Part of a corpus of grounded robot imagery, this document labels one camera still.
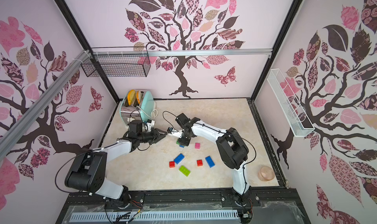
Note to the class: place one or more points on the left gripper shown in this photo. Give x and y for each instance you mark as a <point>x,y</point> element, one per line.
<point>155,138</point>

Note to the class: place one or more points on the long blue lego brick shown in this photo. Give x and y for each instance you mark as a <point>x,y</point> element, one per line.
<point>179,158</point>

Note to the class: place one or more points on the lime green lego brick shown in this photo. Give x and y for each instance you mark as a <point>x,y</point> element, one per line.
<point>185,171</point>

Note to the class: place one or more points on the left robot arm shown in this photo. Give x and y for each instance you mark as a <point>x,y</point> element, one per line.
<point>88,170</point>

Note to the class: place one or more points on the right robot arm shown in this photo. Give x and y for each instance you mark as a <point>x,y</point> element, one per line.
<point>231,146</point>

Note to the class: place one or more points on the right blue lego brick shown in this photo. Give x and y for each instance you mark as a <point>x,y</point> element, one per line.
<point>209,161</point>

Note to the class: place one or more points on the mint green toaster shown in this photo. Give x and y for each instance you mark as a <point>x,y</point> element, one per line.
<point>138,105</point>

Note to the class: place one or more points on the pink plastic bowl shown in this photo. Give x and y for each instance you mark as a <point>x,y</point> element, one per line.
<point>266,173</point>

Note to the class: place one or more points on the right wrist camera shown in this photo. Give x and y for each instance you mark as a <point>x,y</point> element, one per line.
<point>174,132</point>

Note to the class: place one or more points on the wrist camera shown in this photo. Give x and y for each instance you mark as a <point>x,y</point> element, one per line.
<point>150,124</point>
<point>174,132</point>

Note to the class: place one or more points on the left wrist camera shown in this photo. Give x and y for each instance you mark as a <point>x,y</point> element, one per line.
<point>150,124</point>

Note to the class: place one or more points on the black wire basket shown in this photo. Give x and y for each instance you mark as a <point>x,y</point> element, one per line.
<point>117,64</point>

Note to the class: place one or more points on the aluminium frame bar back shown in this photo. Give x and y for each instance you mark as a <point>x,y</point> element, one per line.
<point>190,52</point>

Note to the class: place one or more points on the aluminium frame bar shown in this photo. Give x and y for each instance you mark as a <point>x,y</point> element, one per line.
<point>17,131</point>
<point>190,52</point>

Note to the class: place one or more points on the white slotted cable duct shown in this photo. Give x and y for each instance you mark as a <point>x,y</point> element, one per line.
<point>188,215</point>

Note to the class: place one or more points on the white wire shelf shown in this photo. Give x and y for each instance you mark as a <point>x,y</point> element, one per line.
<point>285,90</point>

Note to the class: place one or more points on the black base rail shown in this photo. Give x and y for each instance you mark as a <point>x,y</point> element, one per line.
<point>264,206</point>

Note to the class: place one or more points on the aluminium frame bar left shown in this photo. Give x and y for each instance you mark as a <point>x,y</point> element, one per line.
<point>17,131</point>

